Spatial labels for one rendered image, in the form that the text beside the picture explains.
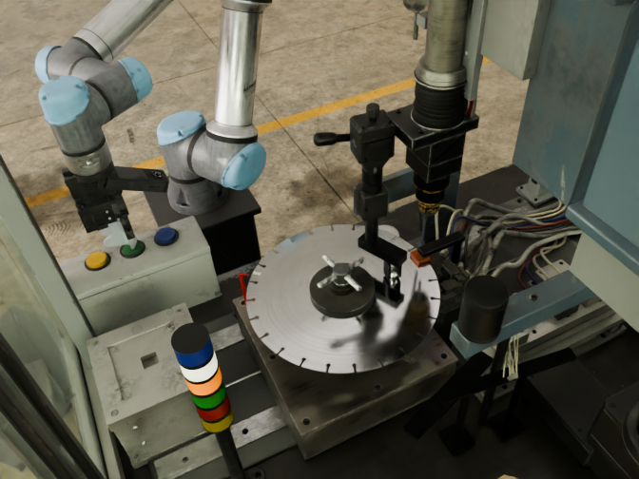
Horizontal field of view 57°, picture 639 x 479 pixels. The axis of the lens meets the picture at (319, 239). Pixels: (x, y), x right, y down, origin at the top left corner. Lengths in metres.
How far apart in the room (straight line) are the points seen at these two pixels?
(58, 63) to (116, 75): 0.13
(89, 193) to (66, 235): 1.66
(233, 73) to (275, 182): 1.52
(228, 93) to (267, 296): 0.48
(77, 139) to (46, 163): 2.23
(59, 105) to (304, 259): 0.47
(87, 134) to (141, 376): 0.40
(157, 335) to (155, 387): 0.11
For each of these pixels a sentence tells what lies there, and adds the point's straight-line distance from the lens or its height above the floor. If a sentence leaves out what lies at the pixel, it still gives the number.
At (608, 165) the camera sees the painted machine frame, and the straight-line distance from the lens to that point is 0.59.
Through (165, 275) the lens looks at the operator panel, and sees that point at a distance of 1.22.
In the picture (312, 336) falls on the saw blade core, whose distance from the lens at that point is 0.96.
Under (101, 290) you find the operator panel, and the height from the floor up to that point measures 0.89.
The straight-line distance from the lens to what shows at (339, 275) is 0.97.
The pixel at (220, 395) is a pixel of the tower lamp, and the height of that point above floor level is 1.05.
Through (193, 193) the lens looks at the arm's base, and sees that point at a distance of 1.48.
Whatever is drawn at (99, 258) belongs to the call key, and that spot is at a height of 0.91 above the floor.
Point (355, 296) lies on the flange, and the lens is 0.99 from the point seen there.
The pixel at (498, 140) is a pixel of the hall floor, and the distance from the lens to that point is 3.06.
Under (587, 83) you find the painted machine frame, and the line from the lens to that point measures 0.72.
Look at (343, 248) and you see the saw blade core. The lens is 1.09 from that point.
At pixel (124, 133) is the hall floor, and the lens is 3.32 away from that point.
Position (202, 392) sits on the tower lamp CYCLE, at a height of 1.07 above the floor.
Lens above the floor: 1.72
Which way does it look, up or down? 44 degrees down
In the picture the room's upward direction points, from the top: 4 degrees counter-clockwise
